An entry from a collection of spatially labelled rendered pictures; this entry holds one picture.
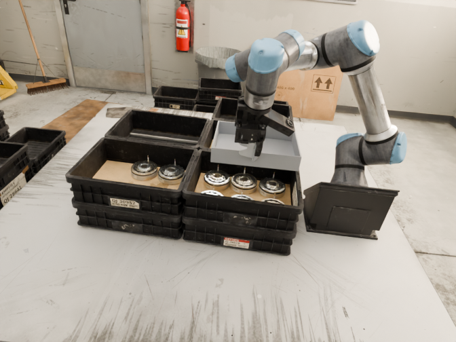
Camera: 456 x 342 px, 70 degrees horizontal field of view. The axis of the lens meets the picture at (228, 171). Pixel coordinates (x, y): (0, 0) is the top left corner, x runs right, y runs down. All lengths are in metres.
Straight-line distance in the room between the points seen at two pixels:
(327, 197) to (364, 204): 0.14
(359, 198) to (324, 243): 0.21
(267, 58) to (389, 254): 0.92
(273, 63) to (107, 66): 3.91
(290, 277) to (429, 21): 3.84
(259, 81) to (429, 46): 3.99
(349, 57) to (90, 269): 1.08
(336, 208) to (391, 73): 3.44
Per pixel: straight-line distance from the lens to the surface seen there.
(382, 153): 1.31
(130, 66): 4.45
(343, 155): 1.36
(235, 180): 1.26
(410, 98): 4.80
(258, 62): 0.74
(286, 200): 1.25
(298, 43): 0.85
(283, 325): 1.05
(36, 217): 1.44
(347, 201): 1.27
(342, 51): 1.16
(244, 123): 0.86
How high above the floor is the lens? 1.58
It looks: 33 degrees down
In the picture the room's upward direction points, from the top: 5 degrees clockwise
